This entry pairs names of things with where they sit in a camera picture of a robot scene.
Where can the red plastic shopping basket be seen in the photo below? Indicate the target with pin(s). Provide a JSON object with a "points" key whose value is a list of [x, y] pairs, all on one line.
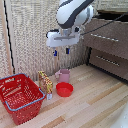
{"points": [[20, 96]]}

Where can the pink mug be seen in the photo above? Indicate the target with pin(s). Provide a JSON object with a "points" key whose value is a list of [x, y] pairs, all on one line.
{"points": [[64, 76]]}

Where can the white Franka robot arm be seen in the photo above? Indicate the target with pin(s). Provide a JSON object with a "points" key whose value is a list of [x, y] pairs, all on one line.
{"points": [[71, 11]]}

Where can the dark wooden drawer cabinet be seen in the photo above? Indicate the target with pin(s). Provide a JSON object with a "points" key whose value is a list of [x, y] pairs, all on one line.
{"points": [[113, 14]]}

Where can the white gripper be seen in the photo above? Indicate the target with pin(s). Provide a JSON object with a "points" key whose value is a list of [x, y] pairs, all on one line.
{"points": [[61, 39]]}

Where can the beige woven folding screen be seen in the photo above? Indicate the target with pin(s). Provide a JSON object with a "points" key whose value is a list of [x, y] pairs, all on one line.
{"points": [[33, 36]]}

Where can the red plastic bowl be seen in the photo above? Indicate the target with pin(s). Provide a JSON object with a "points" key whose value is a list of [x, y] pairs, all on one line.
{"points": [[64, 89]]}

